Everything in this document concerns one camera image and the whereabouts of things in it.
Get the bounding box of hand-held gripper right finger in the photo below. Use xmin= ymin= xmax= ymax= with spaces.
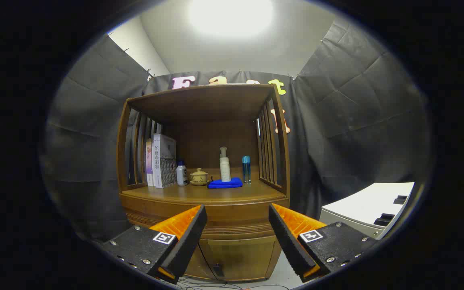
xmin=268 ymin=203 xmax=377 ymax=282

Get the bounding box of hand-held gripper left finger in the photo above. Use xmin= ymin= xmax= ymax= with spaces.
xmin=102 ymin=204 xmax=208 ymax=284

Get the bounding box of wooden drawer with black knob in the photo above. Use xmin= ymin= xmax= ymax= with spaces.
xmin=120 ymin=193 xmax=290 ymax=238

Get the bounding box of wooden countertop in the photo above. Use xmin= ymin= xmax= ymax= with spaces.
xmin=121 ymin=177 xmax=287 ymax=205

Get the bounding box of white drawer unit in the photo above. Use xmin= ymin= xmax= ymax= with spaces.
xmin=320 ymin=182 xmax=415 ymax=240

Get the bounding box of wooden cabinet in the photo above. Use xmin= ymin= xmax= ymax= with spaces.
xmin=116 ymin=83 xmax=291 ymax=282

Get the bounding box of yellow ceramic lidded teacup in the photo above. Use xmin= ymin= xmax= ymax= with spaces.
xmin=189 ymin=168 xmax=210 ymax=186

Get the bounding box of small white bottle blue cap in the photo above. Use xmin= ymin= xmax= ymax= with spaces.
xmin=176 ymin=160 xmax=189 ymax=186

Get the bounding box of folded blue cloth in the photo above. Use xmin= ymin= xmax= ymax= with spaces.
xmin=207 ymin=178 xmax=243 ymax=189

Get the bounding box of white pump bottle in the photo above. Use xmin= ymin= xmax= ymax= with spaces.
xmin=219 ymin=147 xmax=232 ymax=182

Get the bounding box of clear blue capped bottle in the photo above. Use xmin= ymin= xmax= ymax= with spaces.
xmin=242 ymin=156 xmax=252 ymax=184

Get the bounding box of thick white patterned book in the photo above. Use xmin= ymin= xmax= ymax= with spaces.
xmin=152 ymin=134 xmax=177 ymax=189

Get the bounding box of thin purple book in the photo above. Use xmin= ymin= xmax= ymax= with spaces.
xmin=145 ymin=139 xmax=154 ymax=186

